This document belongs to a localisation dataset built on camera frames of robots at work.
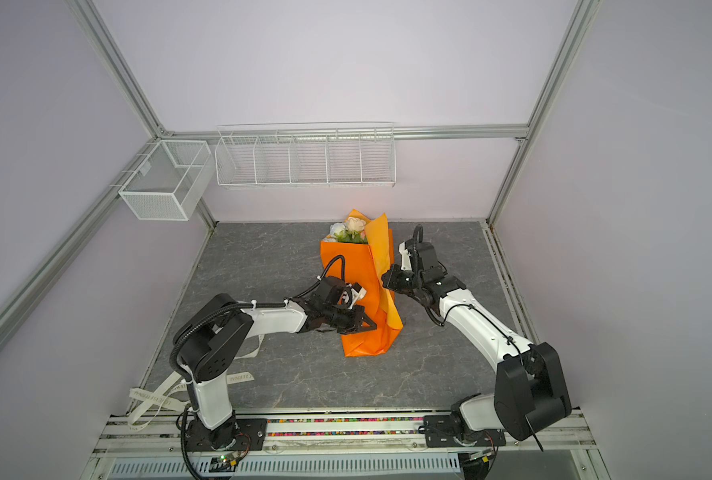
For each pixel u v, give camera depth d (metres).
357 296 0.86
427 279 0.64
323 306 0.75
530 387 0.42
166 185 0.97
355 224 1.11
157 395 0.81
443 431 0.74
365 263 0.94
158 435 0.75
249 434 0.74
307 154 0.97
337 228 1.12
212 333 0.53
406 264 0.76
